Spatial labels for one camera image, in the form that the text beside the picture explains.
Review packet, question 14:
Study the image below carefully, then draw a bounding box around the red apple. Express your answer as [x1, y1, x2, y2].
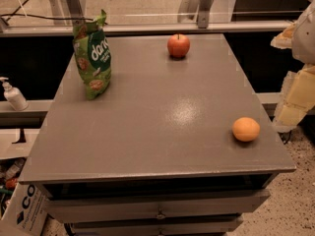
[167, 33, 190, 58]

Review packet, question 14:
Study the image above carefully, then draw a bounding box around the upper drawer knob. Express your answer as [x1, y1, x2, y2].
[156, 209, 165, 220]

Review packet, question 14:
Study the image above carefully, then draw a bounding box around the white printed cardboard box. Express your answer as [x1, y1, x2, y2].
[0, 184, 47, 236]

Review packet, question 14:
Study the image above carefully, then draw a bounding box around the grey drawer cabinet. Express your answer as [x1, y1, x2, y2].
[20, 34, 295, 236]

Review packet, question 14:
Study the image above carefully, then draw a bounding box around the white pump bottle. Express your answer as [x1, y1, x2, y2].
[0, 77, 29, 111]

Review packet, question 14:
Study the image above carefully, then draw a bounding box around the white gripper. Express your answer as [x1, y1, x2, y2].
[271, 1, 315, 133]

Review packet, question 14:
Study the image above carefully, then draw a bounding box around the metal frame rail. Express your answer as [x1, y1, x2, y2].
[0, 21, 291, 37]

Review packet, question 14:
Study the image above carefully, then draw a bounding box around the green rice chip bag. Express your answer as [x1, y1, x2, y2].
[73, 10, 111, 100]

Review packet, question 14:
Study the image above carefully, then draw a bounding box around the orange fruit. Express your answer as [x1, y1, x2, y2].
[232, 117, 260, 142]

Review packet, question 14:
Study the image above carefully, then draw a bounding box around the black cable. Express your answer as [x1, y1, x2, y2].
[0, 0, 109, 26]

